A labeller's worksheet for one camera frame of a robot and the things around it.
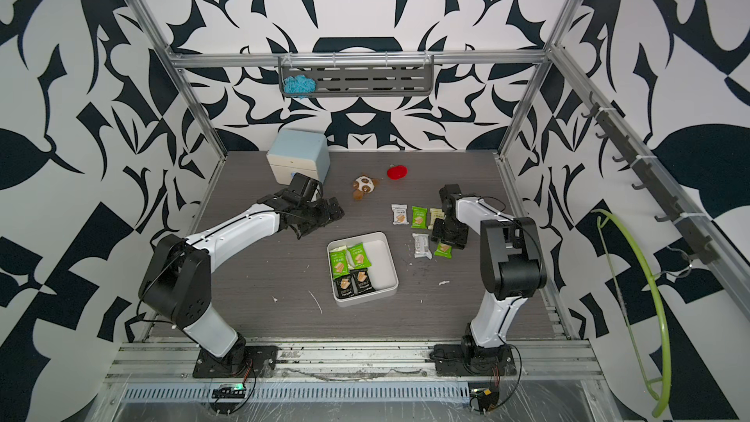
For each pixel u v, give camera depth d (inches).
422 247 36.9
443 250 36.7
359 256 36.0
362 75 37.0
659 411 20.2
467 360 26.5
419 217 39.2
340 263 34.5
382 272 35.1
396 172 44.0
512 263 19.5
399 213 40.1
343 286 32.8
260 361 29.6
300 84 36.0
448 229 32.0
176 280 18.1
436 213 40.0
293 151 39.2
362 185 41.7
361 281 33.4
